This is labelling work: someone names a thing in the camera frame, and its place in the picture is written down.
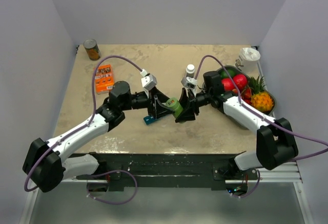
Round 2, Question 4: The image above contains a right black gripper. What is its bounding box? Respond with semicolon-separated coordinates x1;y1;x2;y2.
174;88;213;123

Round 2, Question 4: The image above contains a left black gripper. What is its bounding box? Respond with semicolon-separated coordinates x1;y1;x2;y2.
121;86;175;119

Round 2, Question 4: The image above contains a green pill bottle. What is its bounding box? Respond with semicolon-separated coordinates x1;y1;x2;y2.
165;97;183;118

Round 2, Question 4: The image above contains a teal weekly pill organizer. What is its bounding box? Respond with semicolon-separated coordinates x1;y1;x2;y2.
143;115;157;126

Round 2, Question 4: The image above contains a green bottle cap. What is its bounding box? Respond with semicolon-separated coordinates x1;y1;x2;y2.
165;97;180;110

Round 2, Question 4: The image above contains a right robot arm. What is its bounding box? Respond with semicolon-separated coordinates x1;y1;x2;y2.
175;71;298;179

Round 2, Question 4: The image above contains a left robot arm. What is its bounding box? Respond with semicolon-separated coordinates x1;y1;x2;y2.
23;81;171;192

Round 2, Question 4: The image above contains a white capped dark pill bottle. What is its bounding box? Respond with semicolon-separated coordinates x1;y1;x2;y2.
185;64;195;78

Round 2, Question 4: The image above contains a green toy lime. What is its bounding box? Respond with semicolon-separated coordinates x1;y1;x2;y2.
219;69;236;79

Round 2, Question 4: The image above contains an orange cardboard box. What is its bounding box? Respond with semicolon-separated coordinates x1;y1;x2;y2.
94;65;115;94

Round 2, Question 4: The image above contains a red toy apple right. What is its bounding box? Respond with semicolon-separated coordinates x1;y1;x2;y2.
233;74;248;90

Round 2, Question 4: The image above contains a toy cherries cluster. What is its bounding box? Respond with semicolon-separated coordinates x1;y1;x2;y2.
240;86;252;105

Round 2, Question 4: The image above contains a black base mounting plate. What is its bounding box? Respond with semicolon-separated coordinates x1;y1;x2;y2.
78;152;257;192

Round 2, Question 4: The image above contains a white paper cup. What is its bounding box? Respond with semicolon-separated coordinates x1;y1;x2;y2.
235;48;261;74

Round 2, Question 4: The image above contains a dark grey fruit tray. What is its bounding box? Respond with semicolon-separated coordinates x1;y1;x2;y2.
204;65;278;130

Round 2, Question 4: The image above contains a tin food can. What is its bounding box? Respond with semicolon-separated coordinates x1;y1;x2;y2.
83;39;101;60

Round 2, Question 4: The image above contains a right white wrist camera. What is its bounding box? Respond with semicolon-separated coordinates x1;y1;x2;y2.
181;76;197;90

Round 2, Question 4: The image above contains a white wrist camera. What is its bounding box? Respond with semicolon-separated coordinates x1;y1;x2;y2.
181;76;197;90
140;69;157;91

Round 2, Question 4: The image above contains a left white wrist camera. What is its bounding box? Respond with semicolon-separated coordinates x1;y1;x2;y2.
140;69;157;91

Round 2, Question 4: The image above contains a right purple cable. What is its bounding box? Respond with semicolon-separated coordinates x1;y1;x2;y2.
193;55;328;199

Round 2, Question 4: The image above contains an aluminium frame rail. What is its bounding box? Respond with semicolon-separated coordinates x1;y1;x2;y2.
17;47;315;224

